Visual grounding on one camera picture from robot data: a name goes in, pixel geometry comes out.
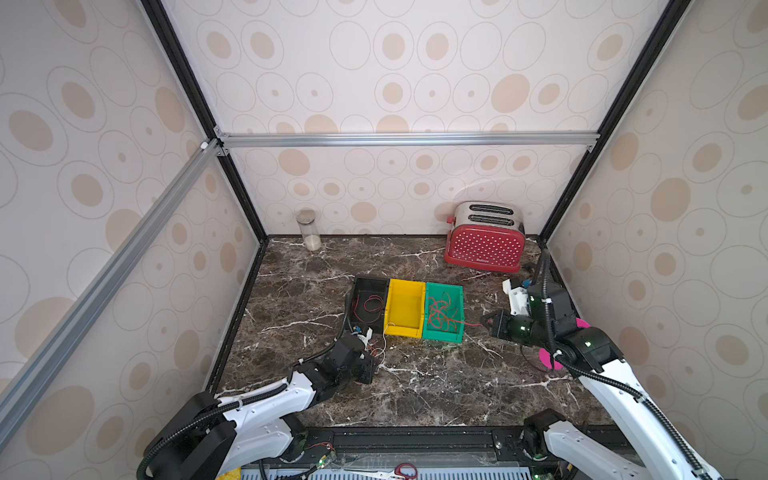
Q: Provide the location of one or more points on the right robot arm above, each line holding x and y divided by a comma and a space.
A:
594, 360

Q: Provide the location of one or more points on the aluminium frame bar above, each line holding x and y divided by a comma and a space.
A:
26, 390
419, 139

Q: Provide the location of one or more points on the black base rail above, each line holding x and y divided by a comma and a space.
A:
502, 443

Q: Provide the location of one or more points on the aluminium frame bar left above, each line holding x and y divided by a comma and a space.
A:
26, 390

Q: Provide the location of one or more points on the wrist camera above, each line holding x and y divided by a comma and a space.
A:
364, 335
517, 296

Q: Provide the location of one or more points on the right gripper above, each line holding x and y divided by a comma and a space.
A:
501, 324

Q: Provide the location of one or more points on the red handled scissors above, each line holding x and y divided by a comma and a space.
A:
403, 471

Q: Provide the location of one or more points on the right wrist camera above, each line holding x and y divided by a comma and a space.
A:
517, 296

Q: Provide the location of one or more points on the yellow snack bag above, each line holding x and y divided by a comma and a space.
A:
235, 474

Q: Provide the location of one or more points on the pink plastic goblet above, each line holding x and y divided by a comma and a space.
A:
544, 356

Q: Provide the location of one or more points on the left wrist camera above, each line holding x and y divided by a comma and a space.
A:
364, 335

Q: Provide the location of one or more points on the glass jar with lid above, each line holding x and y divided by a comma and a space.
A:
306, 220

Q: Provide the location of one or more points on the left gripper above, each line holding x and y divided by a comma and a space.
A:
368, 376

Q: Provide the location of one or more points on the yellow plastic bin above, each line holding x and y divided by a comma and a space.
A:
404, 311

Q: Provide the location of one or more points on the black plastic bin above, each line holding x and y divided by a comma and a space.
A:
366, 303

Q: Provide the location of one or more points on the green plastic bin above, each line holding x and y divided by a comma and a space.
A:
444, 315

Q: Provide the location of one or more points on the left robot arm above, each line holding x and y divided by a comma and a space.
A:
240, 420

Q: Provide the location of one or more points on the red polka dot toaster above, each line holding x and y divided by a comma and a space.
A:
486, 236

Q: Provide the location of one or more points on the aluminium frame bar back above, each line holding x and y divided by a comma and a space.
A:
419, 139

